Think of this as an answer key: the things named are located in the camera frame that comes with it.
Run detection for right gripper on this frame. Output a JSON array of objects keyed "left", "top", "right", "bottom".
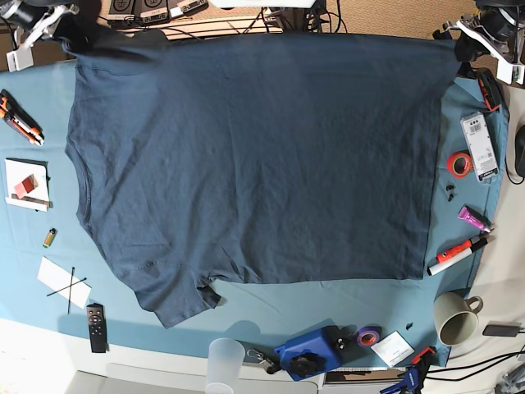
[{"left": 2, "top": 1, "right": 101, "bottom": 53}]

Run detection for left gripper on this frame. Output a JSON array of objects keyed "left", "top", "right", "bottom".
[{"left": 432, "top": 10, "right": 524, "bottom": 64}]

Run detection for dark blue T-shirt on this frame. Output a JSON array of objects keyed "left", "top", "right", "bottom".
[{"left": 66, "top": 32, "right": 459, "bottom": 328}]

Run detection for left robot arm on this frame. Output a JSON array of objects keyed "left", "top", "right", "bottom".
[{"left": 432, "top": 1, "right": 524, "bottom": 65}]

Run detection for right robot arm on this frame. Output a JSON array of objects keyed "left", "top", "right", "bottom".
[{"left": 1, "top": 0, "right": 103, "bottom": 53}]

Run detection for orange black clamp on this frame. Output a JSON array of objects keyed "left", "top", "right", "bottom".
[{"left": 476, "top": 68, "right": 503, "bottom": 112}]

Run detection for white blister pack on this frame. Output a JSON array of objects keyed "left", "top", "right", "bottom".
[{"left": 460, "top": 112, "right": 499, "bottom": 182}]

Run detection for orange black utility knife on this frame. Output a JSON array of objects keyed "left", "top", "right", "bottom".
[{"left": 1, "top": 89, "right": 44, "bottom": 146}]

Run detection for red tape roll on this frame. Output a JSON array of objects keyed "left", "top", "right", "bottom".
[{"left": 447, "top": 151, "right": 473, "bottom": 178}]

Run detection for small black screws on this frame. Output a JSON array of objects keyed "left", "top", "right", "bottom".
[{"left": 445, "top": 184, "right": 455, "bottom": 202}]

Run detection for white notepad with red block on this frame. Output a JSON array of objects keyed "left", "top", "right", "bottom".
[{"left": 5, "top": 158, "right": 50, "bottom": 212}]

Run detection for purple glue tube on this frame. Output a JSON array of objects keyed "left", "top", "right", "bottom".
[{"left": 458, "top": 205, "right": 491, "bottom": 232}]

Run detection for black silver pen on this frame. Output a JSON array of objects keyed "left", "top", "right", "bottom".
[{"left": 471, "top": 232, "right": 495, "bottom": 251}]

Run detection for small yellow green lighter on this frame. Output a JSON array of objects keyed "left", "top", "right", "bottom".
[{"left": 43, "top": 228, "right": 57, "bottom": 248}]

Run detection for orange white marker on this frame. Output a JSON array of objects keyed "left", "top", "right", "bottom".
[{"left": 427, "top": 241, "right": 473, "bottom": 276}]

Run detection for white paper card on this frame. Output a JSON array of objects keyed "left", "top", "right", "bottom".
[{"left": 37, "top": 257, "right": 91, "bottom": 309}]

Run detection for light blue table cloth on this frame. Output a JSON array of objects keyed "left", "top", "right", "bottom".
[{"left": 1, "top": 62, "right": 487, "bottom": 356}]

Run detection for beige ceramic mug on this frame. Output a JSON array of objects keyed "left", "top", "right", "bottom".
[{"left": 433, "top": 292, "right": 484, "bottom": 346}]

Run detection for black remote control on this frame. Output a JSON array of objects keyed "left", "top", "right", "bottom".
[{"left": 86, "top": 303, "right": 107, "bottom": 354}]

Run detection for small black phone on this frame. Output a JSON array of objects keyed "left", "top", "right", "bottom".
[{"left": 482, "top": 324, "right": 522, "bottom": 337}]

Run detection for purple tape roll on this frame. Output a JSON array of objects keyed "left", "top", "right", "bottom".
[{"left": 355, "top": 325, "right": 382, "bottom": 348}]

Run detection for white square card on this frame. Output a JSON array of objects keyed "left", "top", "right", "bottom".
[{"left": 371, "top": 331, "right": 414, "bottom": 368}]

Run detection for blue box with black knob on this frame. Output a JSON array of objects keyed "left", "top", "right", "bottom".
[{"left": 274, "top": 326, "right": 356, "bottom": 382}]

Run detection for blue orange bar clamp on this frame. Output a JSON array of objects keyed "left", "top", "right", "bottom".
[{"left": 380, "top": 346, "right": 436, "bottom": 394}]

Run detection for translucent plastic cup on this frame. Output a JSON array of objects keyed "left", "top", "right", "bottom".
[{"left": 204, "top": 338, "right": 246, "bottom": 393}]

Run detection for metal carabiner keyring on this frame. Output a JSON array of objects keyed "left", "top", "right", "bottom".
[{"left": 247, "top": 349, "right": 281, "bottom": 375}]

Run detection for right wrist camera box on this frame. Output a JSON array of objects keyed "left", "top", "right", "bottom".
[{"left": 6, "top": 48, "right": 34, "bottom": 72}]

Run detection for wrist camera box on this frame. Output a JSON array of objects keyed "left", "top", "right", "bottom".
[
  {"left": 6, "top": 48, "right": 34, "bottom": 72},
  {"left": 496, "top": 62, "right": 524, "bottom": 85}
]

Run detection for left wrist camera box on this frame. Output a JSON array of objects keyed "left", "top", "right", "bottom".
[{"left": 496, "top": 62, "right": 524, "bottom": 85}]

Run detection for black cable tie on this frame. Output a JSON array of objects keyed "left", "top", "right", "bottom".
[
  {"left": 46, "top": 277, "right": 87, "bottom": 296},
  {"left": 67, "top": 267, "right": 75, "bottom": 314}
]

